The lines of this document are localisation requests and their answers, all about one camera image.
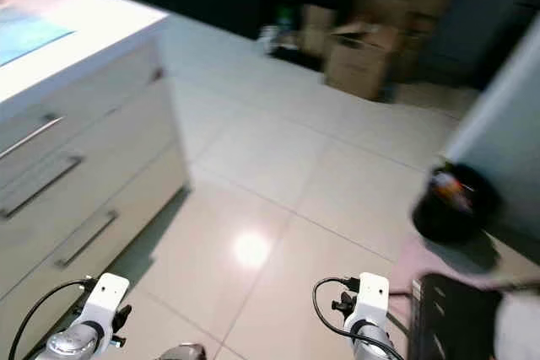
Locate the white kitchen island cabinet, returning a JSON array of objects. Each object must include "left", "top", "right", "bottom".
[{"left": 0, "top": 0, "right": 191, "bottom": 360}]

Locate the grey left robot leg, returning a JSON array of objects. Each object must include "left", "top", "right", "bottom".
[{"left": 159, "top": 342, "right": 209, "bottom": 360}]

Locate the black crate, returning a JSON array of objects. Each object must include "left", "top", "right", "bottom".
[{"left": 409, "top": 273, "right": 507, "bottom": 360}]

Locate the black trash bin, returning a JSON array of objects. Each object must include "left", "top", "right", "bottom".
[{"left": 412, "top": 162, "right": 505, "bottom": 244}]

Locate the grey tall appliance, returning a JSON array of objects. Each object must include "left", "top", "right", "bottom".
[{"left": 441, "top": 14, "right": 540, "bottom": 239}]

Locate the open cardboard box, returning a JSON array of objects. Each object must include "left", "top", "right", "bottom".
[{"left": 322, "top": 21, "right": 402, "bottom": 101}]

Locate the small cardboard box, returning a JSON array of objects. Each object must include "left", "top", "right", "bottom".
[{"left": 300, "top": 2, "right": 338, "bottom": 59}]

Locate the blue counter mat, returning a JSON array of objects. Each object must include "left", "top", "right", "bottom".
[{"left": 0, "top": 8, "right": 76, "bottom": 67}]

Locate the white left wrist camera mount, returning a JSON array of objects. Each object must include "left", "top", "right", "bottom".
[{"left": 84, "top": 272, "right": 131, "bottom": 333}]

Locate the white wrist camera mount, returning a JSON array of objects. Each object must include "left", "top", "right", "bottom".
[
  {"left": 84, "top": 272, "right": 131, "bottom": 333},
  {"left": 353, "top": 272, "right": 392, "bottom": 329}
]

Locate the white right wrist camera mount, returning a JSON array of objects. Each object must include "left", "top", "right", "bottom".
[{"left": 353, "top": 272, "right": 392, "bottom": 329}]

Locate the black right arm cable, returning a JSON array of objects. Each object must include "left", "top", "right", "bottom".
[{"left": 312, "top": 277, "right": 397, "bottom": 348}]

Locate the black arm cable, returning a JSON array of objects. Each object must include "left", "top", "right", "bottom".
[
  {"left": 312, "top": 277, "right": 397, "bottom": 348},
  {"left": 8, "top": 277, "right": 95, "bottom": 360}
]

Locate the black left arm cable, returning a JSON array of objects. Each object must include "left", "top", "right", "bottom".
[{"left": 8, "top": 277, "right": 95, "bottom": 360}]

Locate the metal drawer handle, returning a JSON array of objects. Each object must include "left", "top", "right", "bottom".
[
  {"left": 55, "top": 208, "right": 119, "bottom": 270},
  {"left": 2, "top": 153, "right": 84, "bottom": 219},
  {"left": 0, "top": 113, "right": 65, "bottom": 160}
]

